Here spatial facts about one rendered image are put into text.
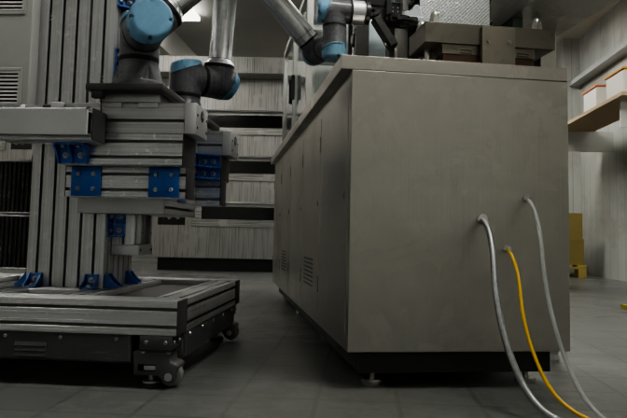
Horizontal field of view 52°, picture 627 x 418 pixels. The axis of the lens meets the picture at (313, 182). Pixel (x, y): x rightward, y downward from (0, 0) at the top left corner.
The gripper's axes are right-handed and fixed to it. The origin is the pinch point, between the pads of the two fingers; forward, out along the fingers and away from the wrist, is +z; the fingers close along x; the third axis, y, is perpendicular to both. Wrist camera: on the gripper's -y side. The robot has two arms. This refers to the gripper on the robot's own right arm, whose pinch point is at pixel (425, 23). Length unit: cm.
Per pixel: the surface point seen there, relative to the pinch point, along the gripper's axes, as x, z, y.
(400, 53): 7.8, -6.0, -7.9
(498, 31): -21.9, 14.9, -8.3
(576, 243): 469, 323, -73
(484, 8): -0.3, 19.8, 6.3
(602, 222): 475, 359, -48
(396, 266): -26, -16, -76
